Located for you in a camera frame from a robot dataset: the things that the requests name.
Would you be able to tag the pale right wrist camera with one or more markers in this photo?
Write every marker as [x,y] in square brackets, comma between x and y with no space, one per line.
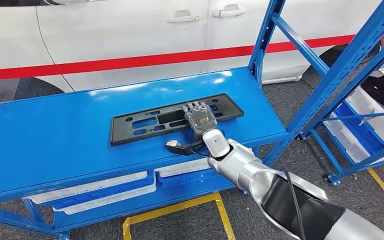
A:
[172,144]

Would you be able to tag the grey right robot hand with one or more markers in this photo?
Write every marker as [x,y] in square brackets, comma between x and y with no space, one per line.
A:
[200,119]

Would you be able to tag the blue metal rack with bins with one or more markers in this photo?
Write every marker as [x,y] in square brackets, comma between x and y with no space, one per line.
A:
[346,93]

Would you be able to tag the white car with red stripe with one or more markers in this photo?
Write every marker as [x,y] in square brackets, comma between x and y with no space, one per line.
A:
[112,33]

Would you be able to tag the black part in bin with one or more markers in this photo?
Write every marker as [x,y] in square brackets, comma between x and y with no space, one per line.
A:
[379,91]

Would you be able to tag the black plastic plate frame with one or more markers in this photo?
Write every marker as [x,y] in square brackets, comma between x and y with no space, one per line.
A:
[231,111]

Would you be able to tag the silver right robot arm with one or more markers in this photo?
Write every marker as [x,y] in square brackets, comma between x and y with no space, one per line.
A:
[245,165]

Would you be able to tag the large blue metal rack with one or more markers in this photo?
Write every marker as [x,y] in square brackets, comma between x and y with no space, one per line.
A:
[46,139]

